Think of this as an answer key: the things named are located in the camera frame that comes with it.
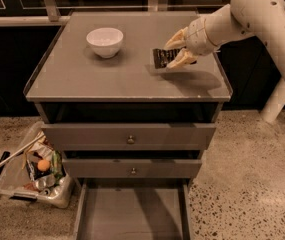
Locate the white stick on bin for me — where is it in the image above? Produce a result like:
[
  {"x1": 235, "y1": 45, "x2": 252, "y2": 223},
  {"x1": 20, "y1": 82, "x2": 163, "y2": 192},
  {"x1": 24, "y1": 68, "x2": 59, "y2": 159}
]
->
[{"x1": 0, "y1": 133, "x2": 45, "y2": 168}]

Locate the orange ball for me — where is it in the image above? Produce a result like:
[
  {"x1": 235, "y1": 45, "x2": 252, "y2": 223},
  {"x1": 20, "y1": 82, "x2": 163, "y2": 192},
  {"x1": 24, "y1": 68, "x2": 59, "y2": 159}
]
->
[{"x1": 37, "y1": 159, "x2": 50, "y2": 172}]

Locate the grey drawer cabinet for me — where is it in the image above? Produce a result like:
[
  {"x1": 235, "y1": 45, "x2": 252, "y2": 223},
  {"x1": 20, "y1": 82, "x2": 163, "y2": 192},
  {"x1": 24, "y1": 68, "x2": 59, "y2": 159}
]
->
[{"x1": 22, "y1": 11, "x2": 233, "y2": 240}]

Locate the black rxbar chocolate wrapper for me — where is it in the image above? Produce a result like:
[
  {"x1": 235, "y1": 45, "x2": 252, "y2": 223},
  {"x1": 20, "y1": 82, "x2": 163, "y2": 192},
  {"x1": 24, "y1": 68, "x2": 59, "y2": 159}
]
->
[{"x1": 152, "y1": 48, "x2": 198, "y2": 70}]

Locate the grey drawer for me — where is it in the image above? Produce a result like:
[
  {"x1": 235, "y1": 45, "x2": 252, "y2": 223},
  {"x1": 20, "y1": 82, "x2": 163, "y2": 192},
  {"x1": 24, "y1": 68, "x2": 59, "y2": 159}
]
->
[
  {"x1": 63, "y1": 151, "x2": 202, "y2": 179},
  {"x1": 42, "y1": 123, "x2": 216, "y2": 151},
  {"x1": 73, "y1": 179, "x2": 195, "y2": 240}
]

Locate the white diagonal pole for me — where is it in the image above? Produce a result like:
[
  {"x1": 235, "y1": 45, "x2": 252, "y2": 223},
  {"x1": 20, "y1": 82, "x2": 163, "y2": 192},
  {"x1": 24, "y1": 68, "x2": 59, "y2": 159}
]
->
[{"x1": 260, "y1": 78, "x2": 285, "y2": 123}]

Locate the silver can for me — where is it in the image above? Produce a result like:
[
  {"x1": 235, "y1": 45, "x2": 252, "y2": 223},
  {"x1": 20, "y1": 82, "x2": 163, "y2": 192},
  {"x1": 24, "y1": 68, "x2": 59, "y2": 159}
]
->
[{"x1": 34, "y1": 174, "x2": 55, "y2": 191}]

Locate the bottom grey drawer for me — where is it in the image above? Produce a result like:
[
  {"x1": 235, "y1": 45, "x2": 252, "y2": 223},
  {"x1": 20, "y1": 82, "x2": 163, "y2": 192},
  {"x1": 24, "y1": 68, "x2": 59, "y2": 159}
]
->
[{"x1": 73, "y1": 179, "x2": 195, "y2": 240}]

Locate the white ceramic bowl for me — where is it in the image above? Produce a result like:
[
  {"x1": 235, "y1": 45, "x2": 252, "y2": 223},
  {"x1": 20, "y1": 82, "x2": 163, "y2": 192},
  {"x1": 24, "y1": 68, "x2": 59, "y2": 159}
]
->
[{"x1": 86, "y1": 27, "x2": 124, "y2": 58}]

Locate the top grey drawer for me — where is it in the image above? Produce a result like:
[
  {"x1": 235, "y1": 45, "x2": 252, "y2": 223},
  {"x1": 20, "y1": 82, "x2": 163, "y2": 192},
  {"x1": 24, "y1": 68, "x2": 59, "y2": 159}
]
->
[{"x1": 42, "y1": 123, "x2": 216, "y2": 151}]

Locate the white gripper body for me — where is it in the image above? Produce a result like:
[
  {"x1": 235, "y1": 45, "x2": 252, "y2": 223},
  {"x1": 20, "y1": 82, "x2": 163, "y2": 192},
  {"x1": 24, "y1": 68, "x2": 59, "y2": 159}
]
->
[{"x1": 184, "y1": 16, "x2": 220, "y2": 56}]

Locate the green snack packet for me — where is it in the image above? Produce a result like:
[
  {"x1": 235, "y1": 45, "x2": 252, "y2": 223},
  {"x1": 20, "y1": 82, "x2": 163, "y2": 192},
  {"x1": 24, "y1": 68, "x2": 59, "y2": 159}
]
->
[{"x1": 50, "y1": 151, "x2": 63, "y2": 180}]

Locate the metal railing frame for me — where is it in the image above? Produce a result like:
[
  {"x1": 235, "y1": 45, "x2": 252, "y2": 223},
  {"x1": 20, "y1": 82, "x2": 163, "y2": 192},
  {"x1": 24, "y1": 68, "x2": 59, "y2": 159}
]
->
[{"x1": 0, "y1": 0, "x2": 285, "y2": 28}]

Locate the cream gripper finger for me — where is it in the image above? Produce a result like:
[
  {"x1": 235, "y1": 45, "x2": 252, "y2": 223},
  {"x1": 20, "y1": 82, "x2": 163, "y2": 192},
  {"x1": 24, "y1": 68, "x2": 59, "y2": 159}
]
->
[
  {"x1": 167, "y1": 48, "x2": 197, "y2": 69},
  {"x1": 164, "y1": 27, "x2": 188, "y2": 50}
]

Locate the middle grey drawer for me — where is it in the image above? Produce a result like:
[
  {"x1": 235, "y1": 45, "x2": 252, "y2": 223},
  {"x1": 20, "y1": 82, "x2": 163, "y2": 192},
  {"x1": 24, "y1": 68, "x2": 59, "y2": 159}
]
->
[{"x1": 63, "y1": 151, "x2": 202, "y2": 179}]

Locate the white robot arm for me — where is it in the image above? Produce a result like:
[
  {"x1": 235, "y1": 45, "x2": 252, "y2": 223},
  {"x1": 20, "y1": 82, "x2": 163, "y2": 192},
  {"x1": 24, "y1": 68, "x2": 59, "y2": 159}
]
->
[{"x1": 164, "y1": 0, "x2": 285, "y2": 82}]

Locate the clear plastic bin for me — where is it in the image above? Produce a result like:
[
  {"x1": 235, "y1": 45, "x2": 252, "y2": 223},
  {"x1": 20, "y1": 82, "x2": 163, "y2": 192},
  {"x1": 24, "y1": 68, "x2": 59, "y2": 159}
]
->
[{"x1": 0, "y1": 121, "x2": 74, "y2": 208}]

